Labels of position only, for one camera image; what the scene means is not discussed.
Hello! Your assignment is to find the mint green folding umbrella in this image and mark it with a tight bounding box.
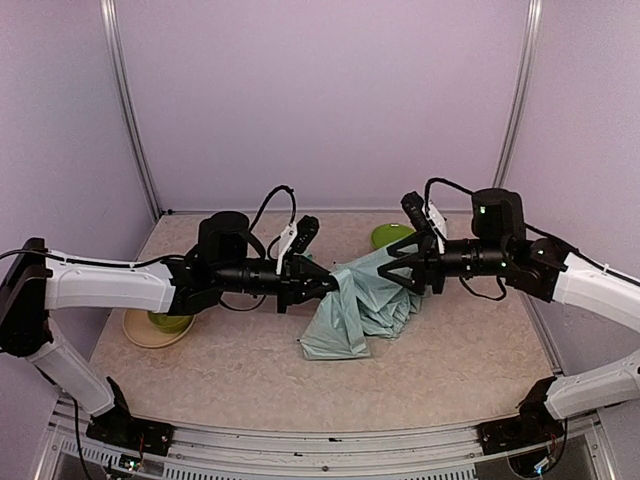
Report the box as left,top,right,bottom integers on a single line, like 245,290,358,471
299,249,423,361

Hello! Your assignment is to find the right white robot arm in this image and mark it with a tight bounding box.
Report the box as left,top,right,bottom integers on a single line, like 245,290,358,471
377,188,639,421

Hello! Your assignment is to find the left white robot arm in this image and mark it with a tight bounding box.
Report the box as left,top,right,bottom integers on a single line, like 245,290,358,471
1,211,338,421

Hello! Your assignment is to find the green plate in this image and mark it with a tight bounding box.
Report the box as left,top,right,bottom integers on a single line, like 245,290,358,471
370,223,415,250

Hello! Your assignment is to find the green bowl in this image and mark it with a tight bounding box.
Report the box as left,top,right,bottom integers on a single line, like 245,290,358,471
147,312,194,334

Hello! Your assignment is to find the beige plate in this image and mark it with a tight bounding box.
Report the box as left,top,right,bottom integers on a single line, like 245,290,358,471
122,310,194,349

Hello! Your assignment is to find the right camera cable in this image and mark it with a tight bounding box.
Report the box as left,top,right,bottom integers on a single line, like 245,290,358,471
423,176,476,206

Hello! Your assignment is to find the camera cable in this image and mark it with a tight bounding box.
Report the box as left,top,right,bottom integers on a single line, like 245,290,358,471
249,184,299,236
423,176,476,206

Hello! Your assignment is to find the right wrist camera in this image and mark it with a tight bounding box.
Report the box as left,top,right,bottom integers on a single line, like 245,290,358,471
401,191,429,232

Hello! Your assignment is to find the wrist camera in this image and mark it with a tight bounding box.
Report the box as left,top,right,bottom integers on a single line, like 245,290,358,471
291,215,320,254
401,191,429,232

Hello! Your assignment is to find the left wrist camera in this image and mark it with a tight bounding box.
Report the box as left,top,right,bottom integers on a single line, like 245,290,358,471
291,215,320,254

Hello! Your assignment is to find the left camera cable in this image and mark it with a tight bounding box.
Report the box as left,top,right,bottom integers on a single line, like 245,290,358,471
249,184,299,236

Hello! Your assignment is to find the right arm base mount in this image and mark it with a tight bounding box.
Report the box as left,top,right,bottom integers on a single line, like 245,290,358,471
476,377,566,455

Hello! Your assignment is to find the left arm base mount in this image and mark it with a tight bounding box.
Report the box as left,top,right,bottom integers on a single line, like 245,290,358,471
86,377,175,457

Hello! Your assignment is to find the aluminium front rail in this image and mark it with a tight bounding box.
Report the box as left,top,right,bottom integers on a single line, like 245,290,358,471
27,401,622,479

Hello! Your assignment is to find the right aluminium frame post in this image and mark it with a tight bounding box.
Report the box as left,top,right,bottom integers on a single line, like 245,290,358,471
492,0,543,188

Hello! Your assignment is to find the aluminium frame post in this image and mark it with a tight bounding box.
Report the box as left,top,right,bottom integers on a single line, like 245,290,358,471
492,0,543,188
100,0,163,222

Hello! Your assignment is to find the left aluminium frame post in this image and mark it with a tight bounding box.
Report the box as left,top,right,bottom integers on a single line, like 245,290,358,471
100,0,163,222

